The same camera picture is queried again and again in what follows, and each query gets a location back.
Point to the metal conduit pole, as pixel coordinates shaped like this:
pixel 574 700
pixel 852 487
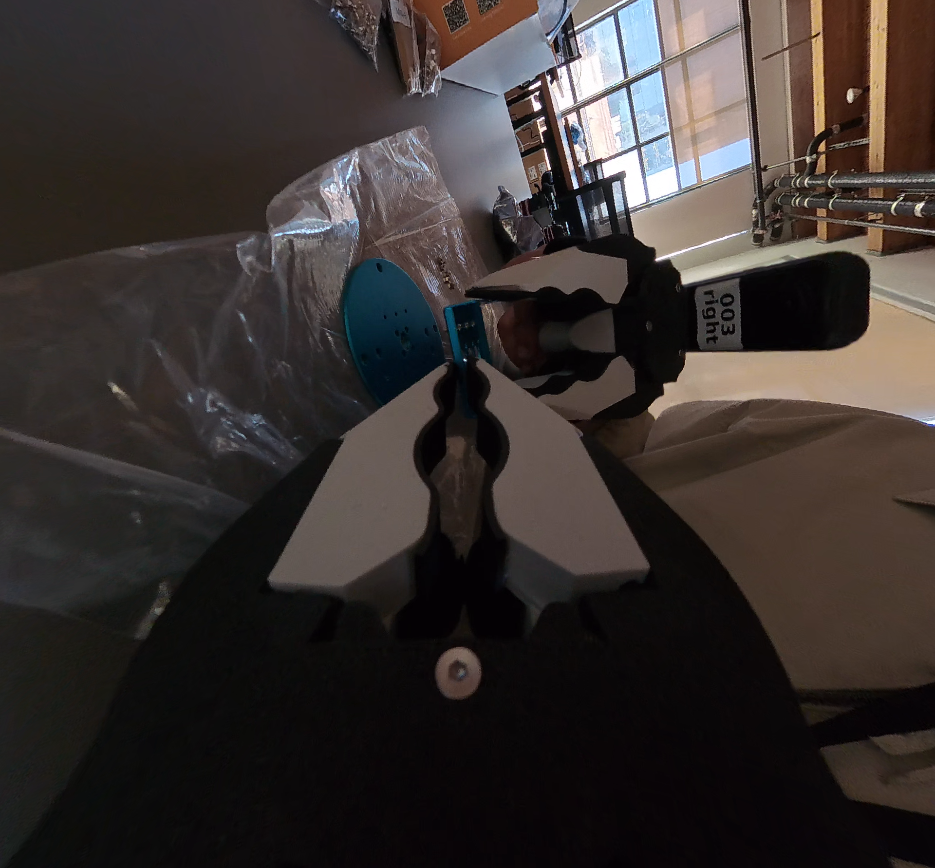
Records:
pixel 748 79

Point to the black insulated pipe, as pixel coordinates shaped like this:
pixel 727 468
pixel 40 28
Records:
pixel 862 180
pixel 854 204

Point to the blue round metal plate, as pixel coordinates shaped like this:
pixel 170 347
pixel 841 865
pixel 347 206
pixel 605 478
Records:
pixel 379 327

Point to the black mesh cart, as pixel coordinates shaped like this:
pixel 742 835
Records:
pixel 599 206

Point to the person's right hand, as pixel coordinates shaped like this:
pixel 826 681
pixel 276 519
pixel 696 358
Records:
pixel 523 334

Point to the grey desk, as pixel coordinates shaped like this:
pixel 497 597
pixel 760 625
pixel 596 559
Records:
pixel 146 79

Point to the large grid window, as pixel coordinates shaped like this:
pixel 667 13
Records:
pixel 671 93

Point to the crumpled silver foil bag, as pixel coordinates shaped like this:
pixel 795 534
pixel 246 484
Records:
pixel 513 221

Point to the large clear plastic bag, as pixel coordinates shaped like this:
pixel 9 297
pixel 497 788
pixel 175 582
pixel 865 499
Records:
pixel 109 371

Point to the curved black pipe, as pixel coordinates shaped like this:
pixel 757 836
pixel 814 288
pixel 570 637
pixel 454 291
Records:
pixel 818 144

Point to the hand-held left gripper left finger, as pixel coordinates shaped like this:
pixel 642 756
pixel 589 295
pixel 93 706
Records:
pixel 350 518

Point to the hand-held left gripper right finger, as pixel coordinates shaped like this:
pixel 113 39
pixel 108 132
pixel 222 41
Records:
pixel 570 518

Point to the wooden shelf with boxes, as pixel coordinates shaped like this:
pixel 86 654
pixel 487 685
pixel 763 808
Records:
pixel 537 137

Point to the blue U-shaped metal bracket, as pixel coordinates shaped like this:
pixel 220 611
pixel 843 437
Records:
pixel 462 334

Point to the pile of clear screw bags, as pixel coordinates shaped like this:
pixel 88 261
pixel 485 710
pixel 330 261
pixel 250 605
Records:
pixel 358 4

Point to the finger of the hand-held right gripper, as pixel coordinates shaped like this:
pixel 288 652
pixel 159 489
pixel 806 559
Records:
pixel 605 385
pixel 575 271

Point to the cluster of small brass screws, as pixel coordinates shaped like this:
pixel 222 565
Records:
pixel 445 273

